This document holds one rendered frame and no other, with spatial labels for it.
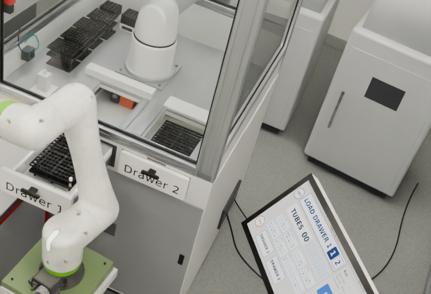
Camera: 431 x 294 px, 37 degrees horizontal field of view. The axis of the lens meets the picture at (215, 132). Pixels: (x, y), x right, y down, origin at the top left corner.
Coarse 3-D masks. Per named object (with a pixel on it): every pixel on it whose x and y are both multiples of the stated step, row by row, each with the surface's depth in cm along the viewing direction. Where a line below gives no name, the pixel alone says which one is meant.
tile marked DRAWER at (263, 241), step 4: (260, 232) 218; (264, 232) 216; (256, 236) 218; (260, 236) 217; (264, 236) 216; (268, 236) 215; (260, 240) 216; (264, 240) 215; (268, 240) 214; (260, 244) 215; (264, 244) 214; (268, 244) 213; (260, 248) 214; (264, 248) 213; (268, 248) 212; (272, 248) 211; (264, 252) 212; (268, 252) 211; (272, 252) 210; (264, 256) 212
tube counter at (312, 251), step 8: (304, 232) 207; (304, 240) 205; (312, 240) 203; (304, 248) 204; (312, 248) 202; (312, 256) 200; (320, 256) 199; (312, 264) 199; (320, 264) 197; (320, 272) 196; (328, 272) 194; (320, 280) 195
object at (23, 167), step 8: (104, 144) 251; (32, 152) 240; (40, 152) 246; (104, 152) 254; (24, 160) 236; (32, 160) 242; (16, 168) 232; (24, 168) 238; (32, 176) 238; (56, 184) 238; (72, 192) 229
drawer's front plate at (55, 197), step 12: (0, 168) 226; (0, 180) 229; (12, 180) 227; (24, 180) 224; (36, 180) 224; (12, 192) 230; (48, 192) 223; (60, 192) 223; (36, 204) 229; (60, 204) 224; (72, 204) 224
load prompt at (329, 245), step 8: (304, 200) 213; (312, 200) 211; (304, 208) 211; (312, 208) 209; (312, 216) 208; (320, 216) 206; (312, 224) 206; (320, 224) 204; (320, 232) 203; (328, 232) 201; (320, 240) 202; (328, 240) 200; (328, 248) 198; (336, 248) 197; (328, 256) 197; (336, 256) 195; (336, 264) 194; (344, 264) 192
